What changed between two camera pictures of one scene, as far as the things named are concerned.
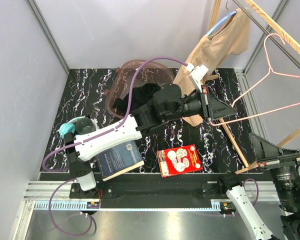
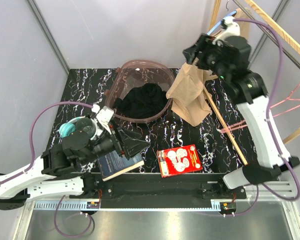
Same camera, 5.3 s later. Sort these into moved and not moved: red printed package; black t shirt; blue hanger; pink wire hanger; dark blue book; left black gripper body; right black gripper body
Moved: left black gripper body; pink wire hanger; right black gripper body
Not moved: blue hanger; dark blue book; red printed package; black t shirt
